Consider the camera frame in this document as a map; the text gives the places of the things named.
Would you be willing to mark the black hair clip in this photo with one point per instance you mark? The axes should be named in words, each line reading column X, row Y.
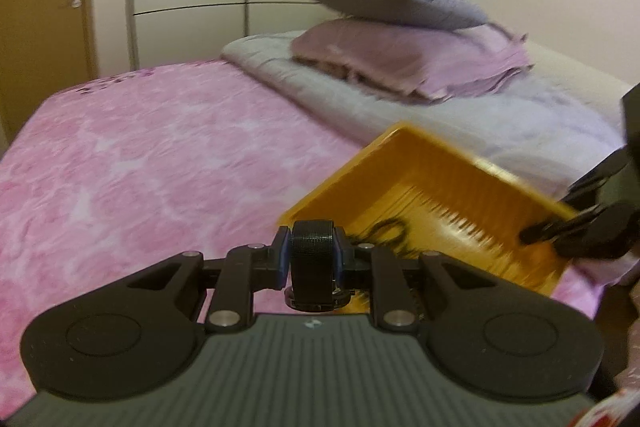
column 402, row 232

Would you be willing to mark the gold rimmed black watch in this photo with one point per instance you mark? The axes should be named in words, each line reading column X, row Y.
column 312, row 252

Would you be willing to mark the red white patterned clothing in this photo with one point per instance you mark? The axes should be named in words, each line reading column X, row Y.
column 620, row 402

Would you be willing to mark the grey striped duvet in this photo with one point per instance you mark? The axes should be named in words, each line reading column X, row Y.
column 475, row 122

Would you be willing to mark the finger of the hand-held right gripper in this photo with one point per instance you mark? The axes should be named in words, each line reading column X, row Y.
column 597, row 177
column 575, row 224

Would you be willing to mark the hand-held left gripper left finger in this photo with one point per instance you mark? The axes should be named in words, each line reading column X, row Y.
column 286, row 257

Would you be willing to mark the wooden door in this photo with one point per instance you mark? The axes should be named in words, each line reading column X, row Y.
column 45, row 57

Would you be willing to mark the folded purple towel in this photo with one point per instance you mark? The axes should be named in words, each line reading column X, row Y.
column 400, row 57

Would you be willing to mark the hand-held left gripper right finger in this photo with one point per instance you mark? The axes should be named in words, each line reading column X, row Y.
column 339, row 257

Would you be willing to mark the pink floral blanket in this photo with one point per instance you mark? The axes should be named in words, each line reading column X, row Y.
column 125, row 157

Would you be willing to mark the orange plastic tray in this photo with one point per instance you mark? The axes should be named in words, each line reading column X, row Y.
column 425, row 187

